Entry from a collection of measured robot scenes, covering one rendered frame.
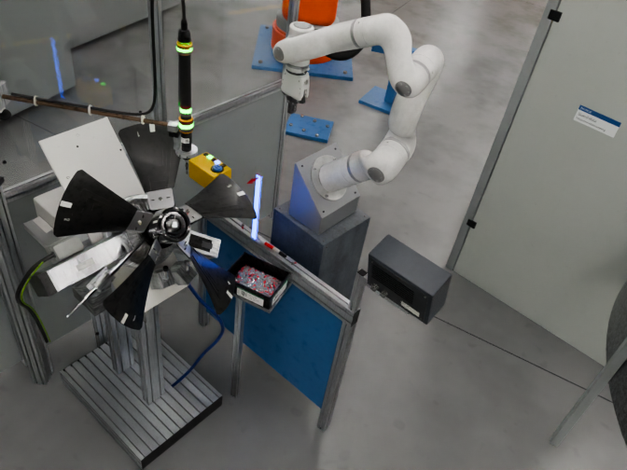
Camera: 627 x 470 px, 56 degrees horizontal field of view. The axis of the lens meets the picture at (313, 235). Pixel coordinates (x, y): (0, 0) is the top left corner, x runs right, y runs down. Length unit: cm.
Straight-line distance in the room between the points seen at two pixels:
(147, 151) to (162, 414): 131
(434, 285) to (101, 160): 123
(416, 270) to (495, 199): 160
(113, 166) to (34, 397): 132
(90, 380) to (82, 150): 123
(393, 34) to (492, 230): 193
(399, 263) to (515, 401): 159
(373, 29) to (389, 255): 71
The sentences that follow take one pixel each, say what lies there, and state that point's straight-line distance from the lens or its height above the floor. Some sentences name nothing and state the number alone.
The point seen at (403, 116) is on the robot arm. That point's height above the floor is 159.
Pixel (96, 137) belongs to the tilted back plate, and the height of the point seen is 132.
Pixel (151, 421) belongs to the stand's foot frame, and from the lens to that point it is 288.
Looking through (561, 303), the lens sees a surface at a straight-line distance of 364.
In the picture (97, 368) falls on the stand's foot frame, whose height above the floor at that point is 6.
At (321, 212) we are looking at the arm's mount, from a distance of 239.
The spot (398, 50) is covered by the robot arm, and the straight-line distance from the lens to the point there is 187.
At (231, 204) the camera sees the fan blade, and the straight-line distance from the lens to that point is 218.
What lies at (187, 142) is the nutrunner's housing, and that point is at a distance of 191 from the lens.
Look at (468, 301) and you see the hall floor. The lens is 372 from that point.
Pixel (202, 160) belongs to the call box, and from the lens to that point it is 256.
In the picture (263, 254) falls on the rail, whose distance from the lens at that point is 249.
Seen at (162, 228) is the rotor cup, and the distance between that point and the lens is 200.
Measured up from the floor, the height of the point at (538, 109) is 121.
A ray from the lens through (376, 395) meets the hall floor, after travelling 313.
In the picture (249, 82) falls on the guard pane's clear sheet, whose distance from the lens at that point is 318.
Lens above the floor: 255
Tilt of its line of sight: 41 degrees down
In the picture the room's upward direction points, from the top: 10 degrees clockwise
